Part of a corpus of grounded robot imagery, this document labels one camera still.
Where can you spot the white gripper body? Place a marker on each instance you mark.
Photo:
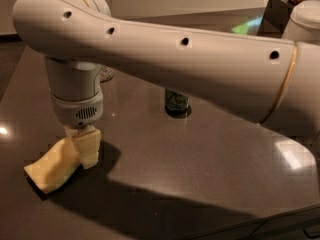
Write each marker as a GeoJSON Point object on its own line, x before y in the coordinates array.
{"type": "Point", "coordinates": [79, 112]}

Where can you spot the dark box with snacks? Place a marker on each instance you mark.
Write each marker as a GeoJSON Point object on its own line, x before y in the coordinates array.
{"type": "Point", "coordinates": [276, 17]}

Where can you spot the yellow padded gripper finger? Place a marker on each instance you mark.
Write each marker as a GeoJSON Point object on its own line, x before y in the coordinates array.
{"type": "Point", "coordinates": [87, 144]}
{"type": "Point", "coordinates": [70, 132]}

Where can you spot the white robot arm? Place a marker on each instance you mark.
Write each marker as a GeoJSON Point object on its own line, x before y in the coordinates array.
{"type": "Point", "coordinates": [272, 82]}

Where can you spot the clear plastic water bottle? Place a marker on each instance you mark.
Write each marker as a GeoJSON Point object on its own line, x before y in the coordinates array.
{"type": "Point", "coordinates": [106, 74]}

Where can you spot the green soda can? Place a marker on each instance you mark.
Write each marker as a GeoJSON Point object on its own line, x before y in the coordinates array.
{"type": "Point", "coordinates": [176, 102]}

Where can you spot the white round container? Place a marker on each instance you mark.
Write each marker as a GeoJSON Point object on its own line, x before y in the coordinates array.
{"type": "Point", "coordinates": [304, 23]}

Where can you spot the yellow sponge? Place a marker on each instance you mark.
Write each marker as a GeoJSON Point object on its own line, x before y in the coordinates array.
{"type": "Point", "coordinates": [55, 167]}

